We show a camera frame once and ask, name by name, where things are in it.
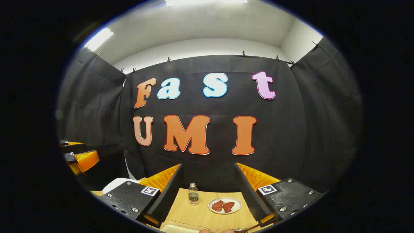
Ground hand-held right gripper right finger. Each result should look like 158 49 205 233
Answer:
234 162 326 227

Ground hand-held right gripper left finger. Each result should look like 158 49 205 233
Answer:
99 163 183 228

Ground brown wooden spoon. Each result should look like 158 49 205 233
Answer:
238 223 260 232

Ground white rice cooker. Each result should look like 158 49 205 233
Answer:
103 177 140 194

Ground clear plastic rice container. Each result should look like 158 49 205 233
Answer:
160 220 211 233

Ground clear plastic water bottle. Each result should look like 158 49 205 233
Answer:
188 183 199 206

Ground white round plate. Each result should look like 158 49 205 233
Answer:
208 197 242 215

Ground black backdrop cloth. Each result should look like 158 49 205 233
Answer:
57 36 364 194

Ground ceiling light panel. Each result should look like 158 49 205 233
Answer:
165 0 248 7
85 28 114 52

